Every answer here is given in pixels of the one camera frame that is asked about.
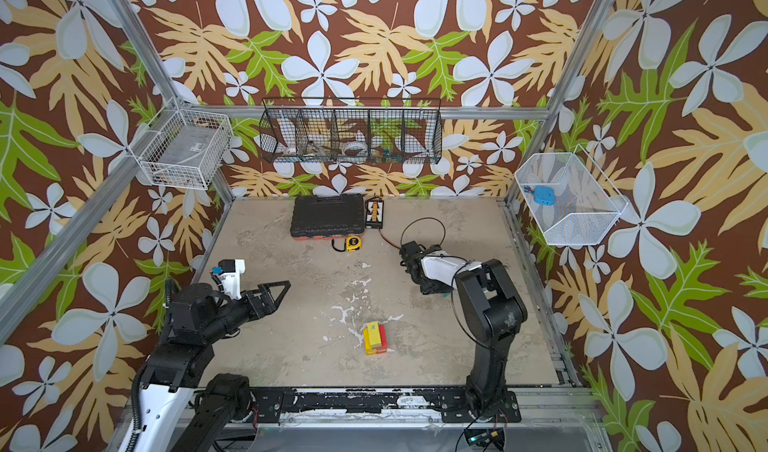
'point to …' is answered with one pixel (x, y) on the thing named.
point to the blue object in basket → (544, 195)
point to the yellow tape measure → (353, 243)
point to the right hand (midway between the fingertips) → (442, 285)
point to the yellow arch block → (366, 341)
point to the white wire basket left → (182, 147)
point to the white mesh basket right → (572, 200)
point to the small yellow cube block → (374, 333)
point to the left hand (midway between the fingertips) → (278, 284)
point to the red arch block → (383, 341)
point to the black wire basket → (351, 130)
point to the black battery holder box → (374, 213)
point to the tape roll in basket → (355, 148)
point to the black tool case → (328, 216)
